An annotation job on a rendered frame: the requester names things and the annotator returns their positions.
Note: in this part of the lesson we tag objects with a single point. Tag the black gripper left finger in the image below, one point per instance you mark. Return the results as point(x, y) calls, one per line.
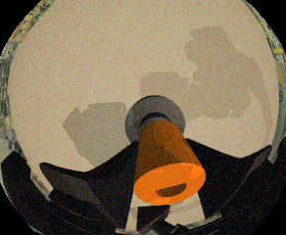
point(108, 186)

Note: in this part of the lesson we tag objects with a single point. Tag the orange knob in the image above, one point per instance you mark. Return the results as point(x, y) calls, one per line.
point(167, 170)

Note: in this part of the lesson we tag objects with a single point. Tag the grey round pedestal with dark shaft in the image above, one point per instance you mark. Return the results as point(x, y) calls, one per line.
point(150, 109)

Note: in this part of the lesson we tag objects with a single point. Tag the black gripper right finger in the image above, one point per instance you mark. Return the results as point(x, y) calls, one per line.
point(224, 175)

